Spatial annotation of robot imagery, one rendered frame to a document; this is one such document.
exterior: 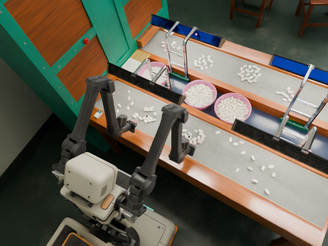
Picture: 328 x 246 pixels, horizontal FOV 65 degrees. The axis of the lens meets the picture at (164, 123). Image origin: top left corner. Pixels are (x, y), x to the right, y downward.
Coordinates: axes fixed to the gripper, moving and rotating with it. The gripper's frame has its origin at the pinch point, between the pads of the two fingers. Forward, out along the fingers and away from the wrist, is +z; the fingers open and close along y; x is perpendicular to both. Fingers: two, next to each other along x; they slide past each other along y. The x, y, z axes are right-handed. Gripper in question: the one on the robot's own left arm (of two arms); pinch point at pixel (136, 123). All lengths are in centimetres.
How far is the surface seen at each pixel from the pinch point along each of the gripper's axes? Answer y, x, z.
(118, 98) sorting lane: 32.9, -2.5, 18.4
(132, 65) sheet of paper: 41, -27, 40
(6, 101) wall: 131, 35, -16
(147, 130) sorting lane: -5.1, 6.2, 9.8
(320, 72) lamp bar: -93, -68, 42
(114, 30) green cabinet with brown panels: 51, -53, 20
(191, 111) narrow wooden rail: -26.3, -14.4, 29.8
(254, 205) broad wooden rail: -93, 13, 1
